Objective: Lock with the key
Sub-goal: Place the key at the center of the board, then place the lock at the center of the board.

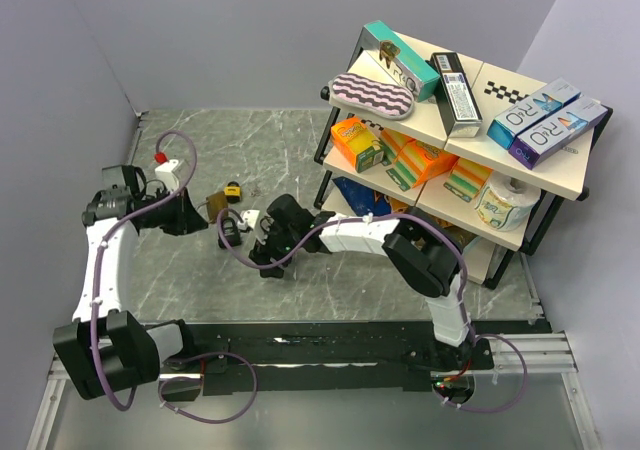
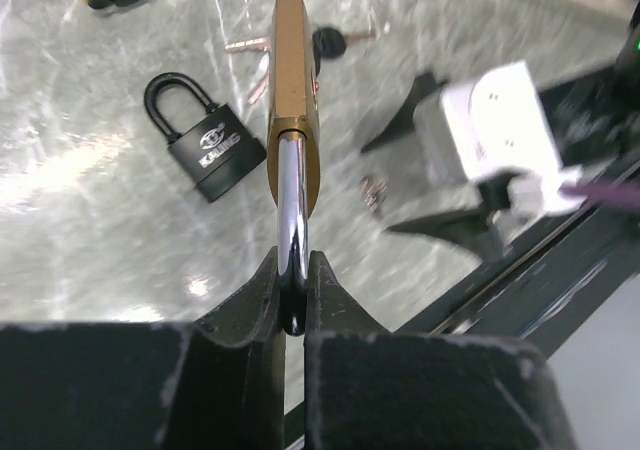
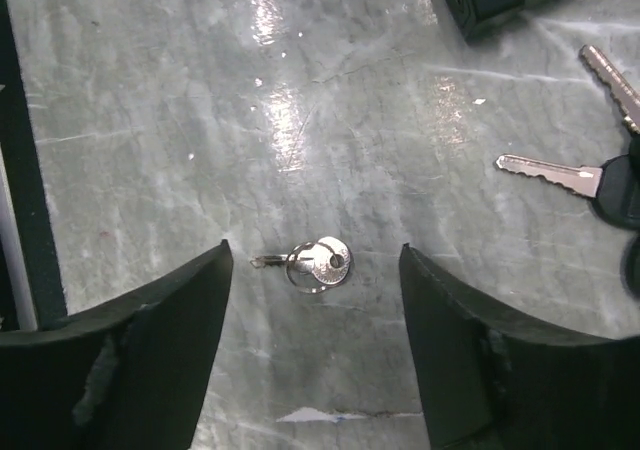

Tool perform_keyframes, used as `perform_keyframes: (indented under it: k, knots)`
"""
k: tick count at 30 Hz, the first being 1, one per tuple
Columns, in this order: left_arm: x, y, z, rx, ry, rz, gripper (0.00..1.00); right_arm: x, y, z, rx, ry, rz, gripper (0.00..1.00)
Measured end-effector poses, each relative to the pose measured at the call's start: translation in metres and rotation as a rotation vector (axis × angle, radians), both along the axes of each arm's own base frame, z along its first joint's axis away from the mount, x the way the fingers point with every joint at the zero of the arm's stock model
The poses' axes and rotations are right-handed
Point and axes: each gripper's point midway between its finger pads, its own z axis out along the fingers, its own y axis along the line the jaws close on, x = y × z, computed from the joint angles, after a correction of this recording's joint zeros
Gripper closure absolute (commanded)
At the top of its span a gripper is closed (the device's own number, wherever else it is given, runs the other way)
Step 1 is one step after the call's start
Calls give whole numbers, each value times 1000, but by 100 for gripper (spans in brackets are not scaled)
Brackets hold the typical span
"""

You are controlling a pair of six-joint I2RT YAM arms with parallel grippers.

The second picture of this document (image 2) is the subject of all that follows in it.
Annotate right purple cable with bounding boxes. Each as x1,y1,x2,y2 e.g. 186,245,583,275
562,179,640,206

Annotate brass padlock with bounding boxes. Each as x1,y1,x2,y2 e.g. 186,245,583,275
267,0,320,336

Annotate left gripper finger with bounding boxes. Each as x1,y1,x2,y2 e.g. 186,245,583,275
1,251,284,449
304,251,576,449

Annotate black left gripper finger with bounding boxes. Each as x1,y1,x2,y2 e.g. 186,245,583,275
361,72,448,153
387,207,510,260

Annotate black-headed keys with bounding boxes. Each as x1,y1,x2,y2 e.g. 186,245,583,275
224,26,379,105

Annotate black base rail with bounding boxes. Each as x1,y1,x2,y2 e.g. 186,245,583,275
400,207,639,356

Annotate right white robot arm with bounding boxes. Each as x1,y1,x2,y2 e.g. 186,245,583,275
354,1,639,186

